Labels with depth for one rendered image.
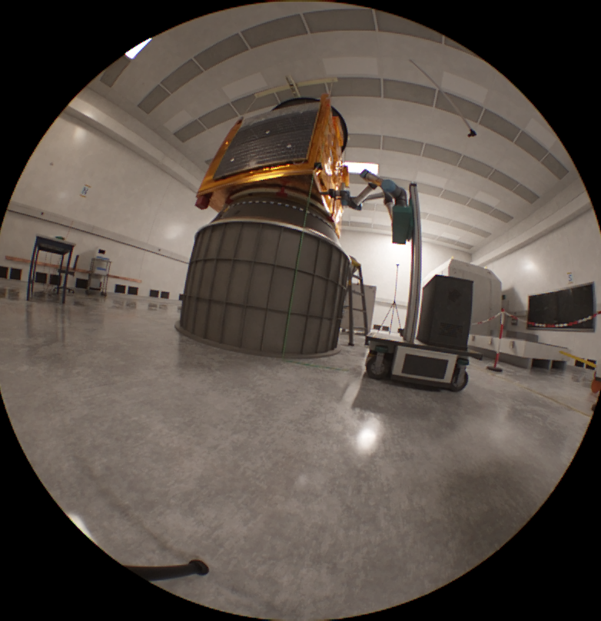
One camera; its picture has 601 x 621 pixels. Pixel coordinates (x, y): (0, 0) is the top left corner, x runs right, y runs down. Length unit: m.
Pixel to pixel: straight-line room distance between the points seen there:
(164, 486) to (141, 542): 0.16
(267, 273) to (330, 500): 1.55
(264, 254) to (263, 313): 0.51
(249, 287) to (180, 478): 1.44
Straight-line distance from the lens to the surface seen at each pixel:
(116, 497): 0.52
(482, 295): 8.16
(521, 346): 4.54
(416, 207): 1.85
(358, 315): 5.62
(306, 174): 2.02
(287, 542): 0.45
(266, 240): 1.71
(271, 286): 1.58
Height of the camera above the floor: 0.42
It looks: level
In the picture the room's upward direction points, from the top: 9 degrees clockwise
